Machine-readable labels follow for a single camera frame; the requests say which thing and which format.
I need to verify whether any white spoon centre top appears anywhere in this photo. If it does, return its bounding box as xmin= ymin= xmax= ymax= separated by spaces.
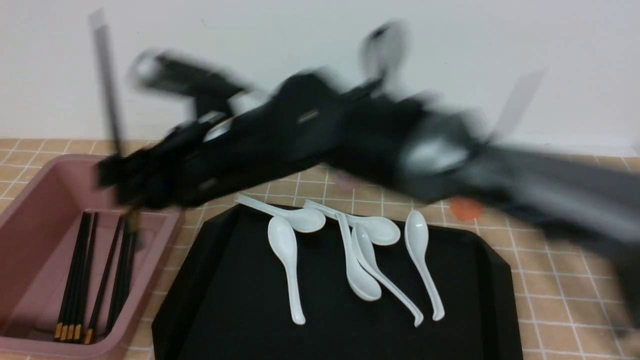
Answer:
xmin=304 ymin=199 xmax=402 ymax=246

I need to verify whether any pink translucent cube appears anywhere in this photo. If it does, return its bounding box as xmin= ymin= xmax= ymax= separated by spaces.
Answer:
xmin=333 ymin=170 xmax=361 ymax=192

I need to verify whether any white spoon centre diagonal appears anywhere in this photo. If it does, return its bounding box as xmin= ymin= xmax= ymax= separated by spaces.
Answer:
xmin=351 ymin=224 xmax=425 ymax=328

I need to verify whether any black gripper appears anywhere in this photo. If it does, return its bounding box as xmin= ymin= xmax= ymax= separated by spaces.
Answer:
xmin=96 ymin=51 xmax=351 ymax=210

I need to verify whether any black chopstick right pair outer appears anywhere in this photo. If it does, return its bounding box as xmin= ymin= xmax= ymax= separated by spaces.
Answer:
xmin=107 ymin=220 xmax=141 ymax=335

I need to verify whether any black chopstick gold tip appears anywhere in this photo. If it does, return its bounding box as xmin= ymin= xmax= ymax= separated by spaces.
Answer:
xmin=57 ymin=212 xmax=92 ymax=343
xmin=65 ymin=212 xmax=92 ymax=343
xmin=82 ymin=217 xmax=123 ymax=345
xmin=73 ymin=212 xmax=99 ymax=344
xmin=54 ymin=212 xmax=90 ymax=342

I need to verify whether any black chopstick newly placed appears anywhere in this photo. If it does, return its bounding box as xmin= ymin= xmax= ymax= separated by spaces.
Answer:
xmin=89 ymin=8 xmax=143 ymax=251

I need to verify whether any white spoon centre bowl down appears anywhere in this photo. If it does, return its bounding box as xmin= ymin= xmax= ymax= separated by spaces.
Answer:
xmin=336 ymin=212 xmax=382 ymax=302

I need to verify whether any white spoon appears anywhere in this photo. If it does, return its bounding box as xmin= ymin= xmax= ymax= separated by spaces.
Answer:
xmin=404 ymin=210 xmax=446 ymax=322
xmin=304 ymin=199 xmax=402 ymax=246
xmin=236 ymin=193 xmax=326 ymax=234

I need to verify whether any white spoon far left top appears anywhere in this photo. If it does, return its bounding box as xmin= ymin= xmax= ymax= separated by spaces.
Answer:
xmin=236 ymin=193 xmax=326 ymax=234

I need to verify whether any white spoon right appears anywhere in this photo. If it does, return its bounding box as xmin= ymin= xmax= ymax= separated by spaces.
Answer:
xmin=404 ymin=210 xmax=446 ymax=322

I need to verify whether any pink plastic bin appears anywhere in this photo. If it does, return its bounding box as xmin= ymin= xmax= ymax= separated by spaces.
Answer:
xmin=0 ymin=153 xmax=184 ymax=360

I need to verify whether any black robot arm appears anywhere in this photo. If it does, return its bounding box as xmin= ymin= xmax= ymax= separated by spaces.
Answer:
xmin=92 ymin=22 xmax=639 ymax=330

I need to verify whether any orange cube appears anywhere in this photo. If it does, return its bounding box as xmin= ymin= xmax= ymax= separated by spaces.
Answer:
xmin=449 ymin=196 xmax=484 ymax=223

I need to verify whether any white spoon left vertical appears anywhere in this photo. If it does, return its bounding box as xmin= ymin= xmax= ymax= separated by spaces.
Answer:
xmin=267 ymin=216 xmax=306 ymax=326

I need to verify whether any checkered orange tablecloth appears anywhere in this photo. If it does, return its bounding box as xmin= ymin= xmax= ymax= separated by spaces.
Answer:
xmin=0 ymin=137 xmax=639 ymax=360

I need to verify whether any black plastic tray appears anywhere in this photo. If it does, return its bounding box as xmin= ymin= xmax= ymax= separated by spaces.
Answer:
xmin=151 ymin=204 xmax=524 ymax=360

